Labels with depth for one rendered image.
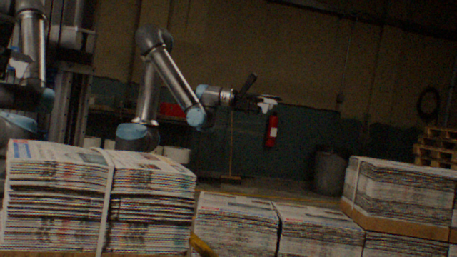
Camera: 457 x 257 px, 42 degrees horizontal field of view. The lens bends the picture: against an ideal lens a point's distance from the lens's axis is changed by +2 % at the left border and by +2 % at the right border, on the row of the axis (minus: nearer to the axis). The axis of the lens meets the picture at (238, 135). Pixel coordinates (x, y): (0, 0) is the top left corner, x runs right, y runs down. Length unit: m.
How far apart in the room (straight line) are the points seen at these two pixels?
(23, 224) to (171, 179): 0.30
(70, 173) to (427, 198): 1.30
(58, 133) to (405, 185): 1.25
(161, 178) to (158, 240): 0.13
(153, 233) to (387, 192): 1.03
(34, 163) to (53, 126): 1.03
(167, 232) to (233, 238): 0.75
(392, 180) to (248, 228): 0.52
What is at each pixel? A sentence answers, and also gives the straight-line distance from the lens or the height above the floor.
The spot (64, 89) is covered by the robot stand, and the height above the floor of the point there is 1.15.
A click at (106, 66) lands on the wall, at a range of 8.48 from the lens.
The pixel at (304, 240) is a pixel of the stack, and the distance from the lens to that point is 2.04.
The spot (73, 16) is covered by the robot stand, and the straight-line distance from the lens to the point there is 2.25.
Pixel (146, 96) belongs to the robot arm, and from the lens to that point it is 2.46.
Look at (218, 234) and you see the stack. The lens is 2.00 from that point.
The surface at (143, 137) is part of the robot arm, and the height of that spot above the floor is 1.01.
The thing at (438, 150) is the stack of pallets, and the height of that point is 0.98.
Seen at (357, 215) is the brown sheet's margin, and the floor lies 0.86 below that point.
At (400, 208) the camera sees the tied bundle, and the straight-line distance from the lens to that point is 2.09.
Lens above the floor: 1.19
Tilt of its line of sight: 3 degrees down
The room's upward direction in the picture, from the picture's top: 9 degrees clockwise
